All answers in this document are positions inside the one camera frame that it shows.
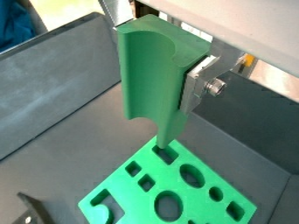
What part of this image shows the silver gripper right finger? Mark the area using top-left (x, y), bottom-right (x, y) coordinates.
top-left (181, 38), bottom-right (245, 114)

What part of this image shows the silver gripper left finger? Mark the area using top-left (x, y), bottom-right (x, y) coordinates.
top-left (98, 0), bottom-right (135, 28)

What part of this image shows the green arch block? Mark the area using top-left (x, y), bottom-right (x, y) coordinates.
top-left (116, 14), bottom-right (211, 148)

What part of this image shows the blue cloth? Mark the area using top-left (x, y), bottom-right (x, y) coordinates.
top-left (0, 0), bottom-right (35, 52)

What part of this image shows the green shape sorter board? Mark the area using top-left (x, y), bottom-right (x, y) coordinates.
top-left (79, 139), bottom-right (258, 224)

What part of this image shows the black bracket with screw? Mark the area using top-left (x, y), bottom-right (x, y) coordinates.
top-left (12, 192), bottom-right (55, 224)

